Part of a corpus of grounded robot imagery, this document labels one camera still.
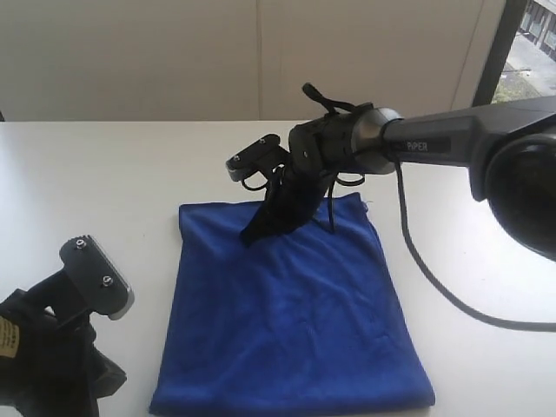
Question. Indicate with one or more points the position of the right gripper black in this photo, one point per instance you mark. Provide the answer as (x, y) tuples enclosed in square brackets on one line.
[(291, 204)]

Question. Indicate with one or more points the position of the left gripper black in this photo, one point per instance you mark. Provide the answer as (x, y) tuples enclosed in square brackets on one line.
[(50, 365)]

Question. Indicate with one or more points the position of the blue microfiber towel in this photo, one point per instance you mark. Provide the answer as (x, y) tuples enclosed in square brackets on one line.
[(304, 324)]

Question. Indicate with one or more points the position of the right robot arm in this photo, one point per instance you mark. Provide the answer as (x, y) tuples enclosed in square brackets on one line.
[(508, 150)]

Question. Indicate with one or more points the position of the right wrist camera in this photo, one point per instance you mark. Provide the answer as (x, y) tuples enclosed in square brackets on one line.
[(262, 156)]

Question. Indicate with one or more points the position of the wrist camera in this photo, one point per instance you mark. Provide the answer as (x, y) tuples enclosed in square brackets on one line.
[(262, 156), (96, 278)]

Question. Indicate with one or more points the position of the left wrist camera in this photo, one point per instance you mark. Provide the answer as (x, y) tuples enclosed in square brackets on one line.
[(96, 278)]

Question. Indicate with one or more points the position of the dark window frame post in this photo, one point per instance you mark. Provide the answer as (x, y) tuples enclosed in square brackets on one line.
[(502, 42)]

